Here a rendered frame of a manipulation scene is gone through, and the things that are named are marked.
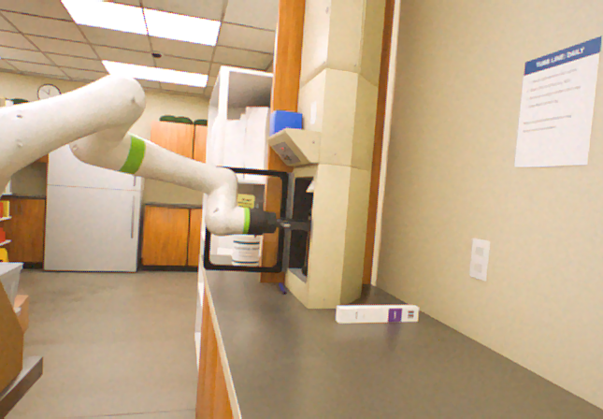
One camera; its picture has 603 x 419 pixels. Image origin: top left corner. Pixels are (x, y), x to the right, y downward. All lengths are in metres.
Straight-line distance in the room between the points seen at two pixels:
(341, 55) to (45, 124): 0.89
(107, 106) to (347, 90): 0.72
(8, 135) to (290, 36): 1.19
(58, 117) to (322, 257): 0.84
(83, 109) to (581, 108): 1.09
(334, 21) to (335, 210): 0.60
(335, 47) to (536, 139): 0.65
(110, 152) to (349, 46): 0.79
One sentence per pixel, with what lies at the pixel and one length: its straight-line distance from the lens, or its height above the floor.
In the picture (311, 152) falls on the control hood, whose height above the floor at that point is 1.44.
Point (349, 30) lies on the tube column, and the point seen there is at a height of 1.84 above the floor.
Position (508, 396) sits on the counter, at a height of 0.94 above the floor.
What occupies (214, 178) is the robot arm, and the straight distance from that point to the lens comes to 1.40.
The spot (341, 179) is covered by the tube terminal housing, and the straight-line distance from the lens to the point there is 1.38.
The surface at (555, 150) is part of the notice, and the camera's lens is 1.17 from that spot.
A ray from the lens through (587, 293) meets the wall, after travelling 1.10.
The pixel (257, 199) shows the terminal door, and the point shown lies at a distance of 1.63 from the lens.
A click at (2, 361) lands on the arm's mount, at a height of 0.99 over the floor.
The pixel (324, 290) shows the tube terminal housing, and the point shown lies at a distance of 1.40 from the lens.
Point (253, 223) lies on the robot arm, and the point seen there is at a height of 1.20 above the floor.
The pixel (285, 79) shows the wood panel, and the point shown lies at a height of 1.75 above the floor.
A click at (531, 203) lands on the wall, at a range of 1.21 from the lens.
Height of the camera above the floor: 1.32
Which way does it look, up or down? 3 degrees down
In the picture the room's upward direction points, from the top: 4 degrees clockwise
